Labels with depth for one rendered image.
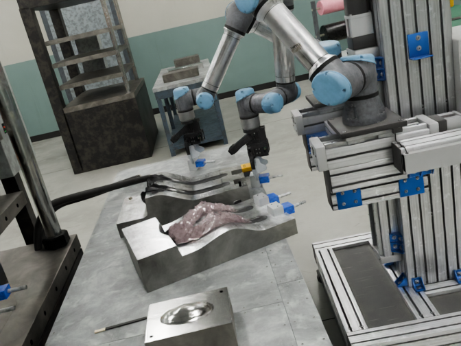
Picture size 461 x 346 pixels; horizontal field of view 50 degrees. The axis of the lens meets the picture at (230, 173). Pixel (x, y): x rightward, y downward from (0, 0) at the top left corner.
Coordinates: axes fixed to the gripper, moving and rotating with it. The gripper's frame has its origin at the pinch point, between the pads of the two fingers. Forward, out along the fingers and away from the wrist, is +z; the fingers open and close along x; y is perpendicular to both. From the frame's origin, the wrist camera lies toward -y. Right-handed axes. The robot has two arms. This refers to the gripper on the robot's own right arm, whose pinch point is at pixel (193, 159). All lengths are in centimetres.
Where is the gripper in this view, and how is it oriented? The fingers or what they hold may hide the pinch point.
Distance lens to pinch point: 239.7
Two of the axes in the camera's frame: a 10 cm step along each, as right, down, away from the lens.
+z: 2.1, 9.2, 3.3
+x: 2.6, -3.7, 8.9
